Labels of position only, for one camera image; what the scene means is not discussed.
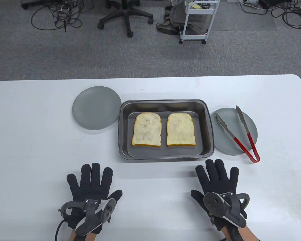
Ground grey round plate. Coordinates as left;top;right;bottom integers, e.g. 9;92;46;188
72;86;122;131
210;107;258;156

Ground white wheeled cart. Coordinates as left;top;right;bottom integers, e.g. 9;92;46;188
179;0;220;45

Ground grey backpack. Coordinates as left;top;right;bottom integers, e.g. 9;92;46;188
156;2;213;35

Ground person's right hand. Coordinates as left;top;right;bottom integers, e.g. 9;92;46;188
191;159;247;231

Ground red-handled metal kitchen tongs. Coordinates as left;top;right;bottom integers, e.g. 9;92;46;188
215;105;260;163

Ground person's left hand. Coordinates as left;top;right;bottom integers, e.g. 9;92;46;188
66;163;123;229

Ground left hand controller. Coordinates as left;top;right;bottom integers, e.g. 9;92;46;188
58;198;116;237

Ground black office chair base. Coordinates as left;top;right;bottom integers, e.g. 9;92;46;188
98;0;154;38

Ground hand controller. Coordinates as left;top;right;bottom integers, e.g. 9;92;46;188
58;198;116;237
203;192;250;228

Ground black caster base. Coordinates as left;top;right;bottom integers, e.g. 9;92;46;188
21;0;44;10

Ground toast slice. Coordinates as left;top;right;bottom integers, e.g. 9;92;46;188
166;112;197;147
131;112;163;147

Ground right hand controller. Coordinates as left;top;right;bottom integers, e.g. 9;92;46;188
203;192;250;228

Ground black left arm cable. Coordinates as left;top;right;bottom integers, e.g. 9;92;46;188
55;218;71;241

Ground dark metal baking tray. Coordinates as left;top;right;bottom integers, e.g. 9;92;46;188
118;99;215;162

